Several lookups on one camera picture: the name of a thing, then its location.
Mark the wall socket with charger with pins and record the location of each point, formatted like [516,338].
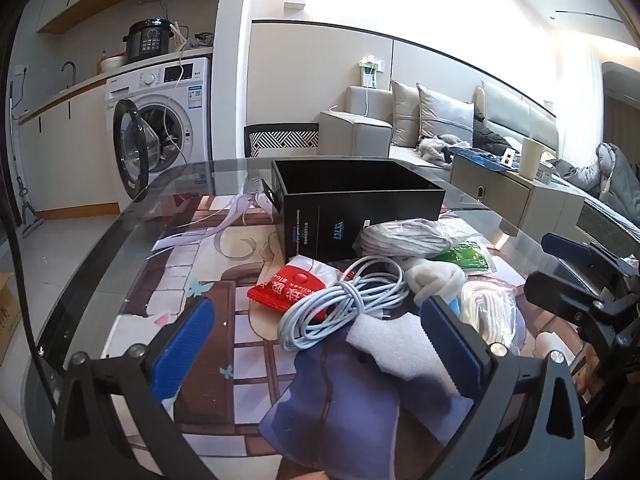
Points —
[370,75]

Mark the black pressure cooker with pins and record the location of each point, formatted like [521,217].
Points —
[150,40]

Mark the beige sofa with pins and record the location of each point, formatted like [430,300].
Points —
[355,135]

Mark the white plush toy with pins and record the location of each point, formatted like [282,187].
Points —
[435,277]

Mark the black patterned chair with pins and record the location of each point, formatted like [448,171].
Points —
[285,140]

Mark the tissue box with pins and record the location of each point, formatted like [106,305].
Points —
[550,172]

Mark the white kitchen base cabinet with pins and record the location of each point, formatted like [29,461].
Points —
[75,160]

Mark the red and white packet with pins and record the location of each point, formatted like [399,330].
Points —
[280,292]

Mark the grey duvet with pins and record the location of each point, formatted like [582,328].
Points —
[615,180]

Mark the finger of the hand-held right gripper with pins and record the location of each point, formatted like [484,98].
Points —
[562,246]
[560,290]

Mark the beige pillow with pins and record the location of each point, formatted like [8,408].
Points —
[405,115]

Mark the white washing machine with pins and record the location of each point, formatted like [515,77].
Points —
[190,110]

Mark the blue plastic bag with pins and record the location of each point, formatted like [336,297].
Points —
[480,157]

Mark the green packet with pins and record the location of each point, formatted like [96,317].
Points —
[465,257]

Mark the grey furry cloth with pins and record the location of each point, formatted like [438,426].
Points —
[435,147]

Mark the black jacket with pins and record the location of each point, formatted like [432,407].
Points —
[492,135]

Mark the black cardboard box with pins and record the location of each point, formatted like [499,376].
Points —
[320,225]

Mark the beige side cabinet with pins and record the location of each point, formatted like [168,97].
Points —
[525,195]

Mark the grey pillow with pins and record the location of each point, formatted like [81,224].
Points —
[445,112]

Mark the white foam piece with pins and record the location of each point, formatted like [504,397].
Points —
[395,355]

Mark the kitchen faucet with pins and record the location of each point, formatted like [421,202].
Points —
[70,65]

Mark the printed table mat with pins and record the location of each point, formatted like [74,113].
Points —
[210,260]

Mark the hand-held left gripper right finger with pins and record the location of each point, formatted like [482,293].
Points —
[447,340]

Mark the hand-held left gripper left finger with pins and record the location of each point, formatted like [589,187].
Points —
[187,340]

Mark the white bowl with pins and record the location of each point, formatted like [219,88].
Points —
[112,63]

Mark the pale green headboard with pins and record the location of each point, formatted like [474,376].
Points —
[525,115]

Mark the white cup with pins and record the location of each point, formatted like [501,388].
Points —
[530,160]

